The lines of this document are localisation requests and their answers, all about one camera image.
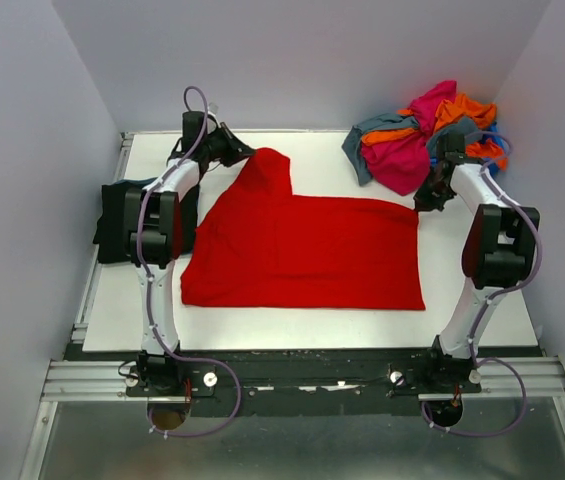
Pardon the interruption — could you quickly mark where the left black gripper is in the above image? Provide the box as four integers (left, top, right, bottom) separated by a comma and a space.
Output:
202, 122, 256, 168

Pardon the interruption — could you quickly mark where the grey-blue t-shirt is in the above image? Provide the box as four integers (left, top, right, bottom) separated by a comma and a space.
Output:
342, 113, 478, 193

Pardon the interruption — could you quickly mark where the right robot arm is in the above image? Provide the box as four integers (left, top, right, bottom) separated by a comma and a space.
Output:
414, 133, 541, 392

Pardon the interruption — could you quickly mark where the red t-shirt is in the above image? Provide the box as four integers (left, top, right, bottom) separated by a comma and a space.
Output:
181, 148, 425, 311

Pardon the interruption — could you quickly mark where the blue plastic bin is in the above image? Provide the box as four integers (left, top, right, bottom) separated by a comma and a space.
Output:
481, 122, 509, 177

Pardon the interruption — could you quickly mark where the orange t-shirt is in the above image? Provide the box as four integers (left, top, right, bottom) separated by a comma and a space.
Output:
361, 93, 497, 171

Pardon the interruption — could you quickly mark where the black t-shirt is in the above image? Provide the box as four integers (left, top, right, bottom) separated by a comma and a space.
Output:
93, 181, 200, 264

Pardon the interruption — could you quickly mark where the blue t-shirt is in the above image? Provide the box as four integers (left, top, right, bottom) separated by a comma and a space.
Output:
119, 177, 156, 188

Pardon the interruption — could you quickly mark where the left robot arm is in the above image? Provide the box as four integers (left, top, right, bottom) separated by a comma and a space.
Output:
123, 111, 255, 395

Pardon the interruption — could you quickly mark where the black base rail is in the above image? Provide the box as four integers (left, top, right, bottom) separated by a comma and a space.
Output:
126, 348, 481, 418

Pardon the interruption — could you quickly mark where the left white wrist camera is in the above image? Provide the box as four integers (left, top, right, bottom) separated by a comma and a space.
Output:
208, 102, 219, 115

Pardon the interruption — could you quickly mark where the magenta t-shirt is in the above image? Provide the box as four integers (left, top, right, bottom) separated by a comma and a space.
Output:
360, 80, 457, 196

